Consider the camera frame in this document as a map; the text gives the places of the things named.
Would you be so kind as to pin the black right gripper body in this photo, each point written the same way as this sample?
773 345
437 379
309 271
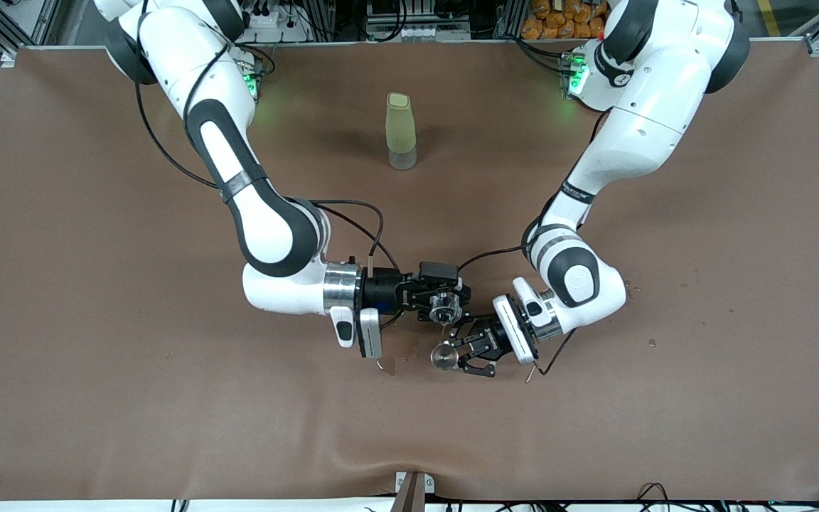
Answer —
381 289

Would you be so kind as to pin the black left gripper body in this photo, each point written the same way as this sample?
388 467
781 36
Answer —
496 337

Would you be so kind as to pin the small clear glass cup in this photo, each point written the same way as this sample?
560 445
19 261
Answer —
445 307

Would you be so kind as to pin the steel double jigger measuring cup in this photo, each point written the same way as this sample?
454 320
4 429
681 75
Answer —
443 358

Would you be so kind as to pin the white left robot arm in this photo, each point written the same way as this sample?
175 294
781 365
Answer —
651 107

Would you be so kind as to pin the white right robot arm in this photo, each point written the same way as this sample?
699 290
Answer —
267 227

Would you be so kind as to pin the small wooden stick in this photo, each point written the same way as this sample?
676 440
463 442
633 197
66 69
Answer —
532 373

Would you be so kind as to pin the large brown liquid puddle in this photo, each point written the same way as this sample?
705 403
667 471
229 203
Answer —
399 345

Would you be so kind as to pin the green bottle with clear base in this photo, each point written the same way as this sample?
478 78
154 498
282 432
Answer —
401 128

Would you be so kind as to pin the brown table mat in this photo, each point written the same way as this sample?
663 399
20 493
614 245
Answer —
168 320

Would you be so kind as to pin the long white power strip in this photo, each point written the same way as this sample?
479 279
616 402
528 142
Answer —
416 33

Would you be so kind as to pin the orange packaged snacks pile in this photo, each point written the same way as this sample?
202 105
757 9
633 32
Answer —
559 21

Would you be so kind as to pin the white power strip with plugs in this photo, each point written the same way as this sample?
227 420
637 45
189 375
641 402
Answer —
281 32

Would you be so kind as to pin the metal table edge bracket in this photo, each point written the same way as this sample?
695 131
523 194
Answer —
413 491

